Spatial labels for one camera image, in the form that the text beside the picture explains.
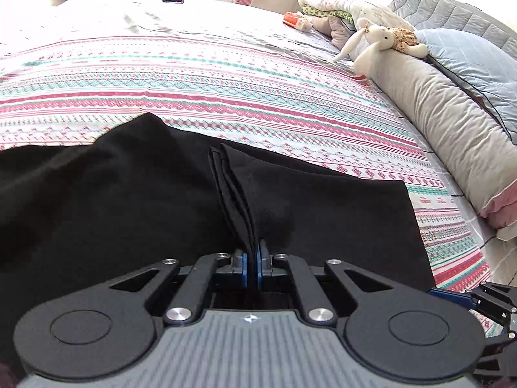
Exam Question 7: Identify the grey quilted headboard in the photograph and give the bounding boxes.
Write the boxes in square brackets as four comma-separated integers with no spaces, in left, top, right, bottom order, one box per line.
[388,0,517,65]

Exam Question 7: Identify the light blue pillow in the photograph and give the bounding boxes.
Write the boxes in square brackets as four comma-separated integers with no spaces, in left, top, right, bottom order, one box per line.
[414,28,517,145]

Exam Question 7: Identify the orange tissue packet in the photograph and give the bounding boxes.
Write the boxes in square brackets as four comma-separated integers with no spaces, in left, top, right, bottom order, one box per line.
[283,12,312,32]

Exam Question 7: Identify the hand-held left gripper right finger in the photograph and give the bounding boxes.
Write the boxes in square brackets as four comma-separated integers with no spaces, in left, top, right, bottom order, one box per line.
[256,239,396,325]

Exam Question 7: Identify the red green patterned blanket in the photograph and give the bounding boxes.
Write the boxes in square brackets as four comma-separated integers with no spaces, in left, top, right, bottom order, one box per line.
[0,34,490,287]

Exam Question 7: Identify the folded green patterned blanket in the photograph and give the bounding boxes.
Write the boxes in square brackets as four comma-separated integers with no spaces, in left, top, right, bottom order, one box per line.
[302,4,358,31]

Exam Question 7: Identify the black pants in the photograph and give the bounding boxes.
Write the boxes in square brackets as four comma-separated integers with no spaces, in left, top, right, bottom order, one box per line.
[0,112,436,372]

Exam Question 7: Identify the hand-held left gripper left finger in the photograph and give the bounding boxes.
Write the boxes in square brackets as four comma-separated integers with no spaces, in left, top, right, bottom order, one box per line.
[108,250,253,327]

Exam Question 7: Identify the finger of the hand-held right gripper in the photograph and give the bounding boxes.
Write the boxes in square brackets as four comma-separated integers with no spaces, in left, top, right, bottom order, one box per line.
[427,282,517,338]
[473,323,517,378]

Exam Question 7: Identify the grey plaid bed sheet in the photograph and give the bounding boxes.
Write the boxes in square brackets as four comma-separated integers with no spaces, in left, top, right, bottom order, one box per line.
[0,0,344,53]

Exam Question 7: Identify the small grey cushion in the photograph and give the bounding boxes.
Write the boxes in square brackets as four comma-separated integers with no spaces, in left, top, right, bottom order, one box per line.
[311,15,356,51]

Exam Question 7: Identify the folded white quilt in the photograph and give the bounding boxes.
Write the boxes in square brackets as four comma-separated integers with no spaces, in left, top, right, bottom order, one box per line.
[298,0,417,33]

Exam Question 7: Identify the long grey bolster pillow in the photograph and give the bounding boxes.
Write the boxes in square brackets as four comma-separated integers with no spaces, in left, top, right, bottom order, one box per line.
[365,48,517,240]

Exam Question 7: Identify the white plush rabbit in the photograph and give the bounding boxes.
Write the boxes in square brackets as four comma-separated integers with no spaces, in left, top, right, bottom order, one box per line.
[333,18,428,78]

